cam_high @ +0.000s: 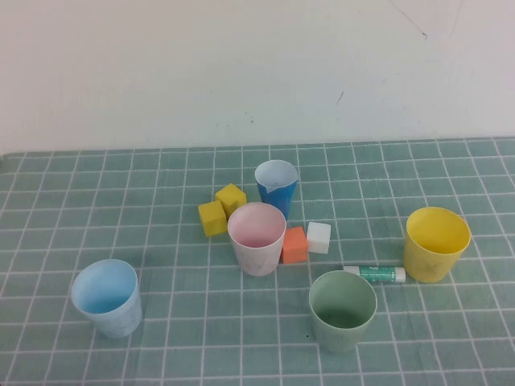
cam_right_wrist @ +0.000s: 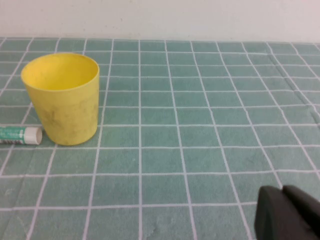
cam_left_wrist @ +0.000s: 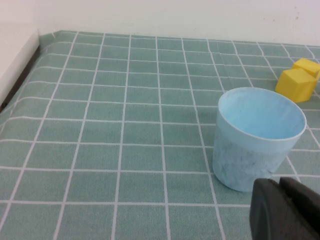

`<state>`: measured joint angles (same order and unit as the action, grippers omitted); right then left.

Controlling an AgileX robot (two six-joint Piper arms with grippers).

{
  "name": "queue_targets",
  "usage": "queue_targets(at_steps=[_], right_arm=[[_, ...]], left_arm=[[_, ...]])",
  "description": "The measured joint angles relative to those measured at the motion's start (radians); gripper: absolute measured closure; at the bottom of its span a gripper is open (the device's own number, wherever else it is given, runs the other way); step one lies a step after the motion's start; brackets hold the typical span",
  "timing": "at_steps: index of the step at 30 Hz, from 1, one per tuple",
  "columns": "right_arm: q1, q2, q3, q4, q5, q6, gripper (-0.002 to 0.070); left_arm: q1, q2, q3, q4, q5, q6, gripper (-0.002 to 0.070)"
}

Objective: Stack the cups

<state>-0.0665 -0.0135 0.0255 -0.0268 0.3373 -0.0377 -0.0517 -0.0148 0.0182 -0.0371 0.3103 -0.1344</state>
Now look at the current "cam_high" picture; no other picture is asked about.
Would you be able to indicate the green plastic cup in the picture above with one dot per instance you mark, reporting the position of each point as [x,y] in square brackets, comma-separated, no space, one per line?
[338,338]

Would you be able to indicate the yellow plastic cup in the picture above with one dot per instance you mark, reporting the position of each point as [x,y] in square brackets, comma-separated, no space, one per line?
[426,266]

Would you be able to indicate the light blue plastic cup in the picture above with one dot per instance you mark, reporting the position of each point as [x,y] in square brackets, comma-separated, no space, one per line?
[116,321]

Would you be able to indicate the dark blue paper cup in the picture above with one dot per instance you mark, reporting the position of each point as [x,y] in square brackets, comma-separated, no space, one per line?
[277,198]

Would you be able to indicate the yellow cube block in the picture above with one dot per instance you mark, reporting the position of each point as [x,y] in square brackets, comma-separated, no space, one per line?
[231,197]
[211,219]

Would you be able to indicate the orange cube block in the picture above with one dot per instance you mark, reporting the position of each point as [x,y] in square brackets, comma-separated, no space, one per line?
[293,246]

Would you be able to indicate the pink plastic cup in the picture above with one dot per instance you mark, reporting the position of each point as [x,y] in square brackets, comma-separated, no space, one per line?
[257,261]

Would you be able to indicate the white cube block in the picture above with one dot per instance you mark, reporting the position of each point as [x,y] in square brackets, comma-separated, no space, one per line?
[318,238]

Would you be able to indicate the green white glue stick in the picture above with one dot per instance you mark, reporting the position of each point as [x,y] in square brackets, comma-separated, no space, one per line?
[376,273]

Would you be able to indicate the green white checked tablecloth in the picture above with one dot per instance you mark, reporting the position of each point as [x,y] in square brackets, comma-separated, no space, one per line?
[161,354]

